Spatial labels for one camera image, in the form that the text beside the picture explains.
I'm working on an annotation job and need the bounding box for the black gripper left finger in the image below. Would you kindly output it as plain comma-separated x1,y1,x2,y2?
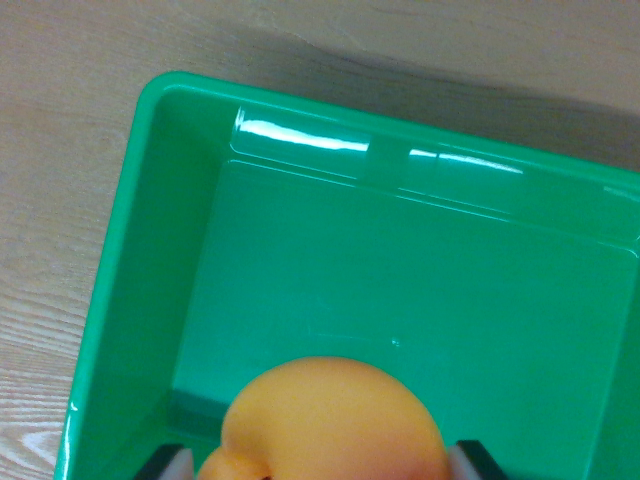
134,443,194,480

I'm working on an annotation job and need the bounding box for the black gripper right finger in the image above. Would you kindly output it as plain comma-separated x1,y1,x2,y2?
448,439,512,480

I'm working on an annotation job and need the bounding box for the yellow orange peach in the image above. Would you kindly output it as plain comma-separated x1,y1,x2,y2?
197,355,451,480

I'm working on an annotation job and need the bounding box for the green plastic bin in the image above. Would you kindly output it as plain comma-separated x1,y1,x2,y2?
63,70,640,480

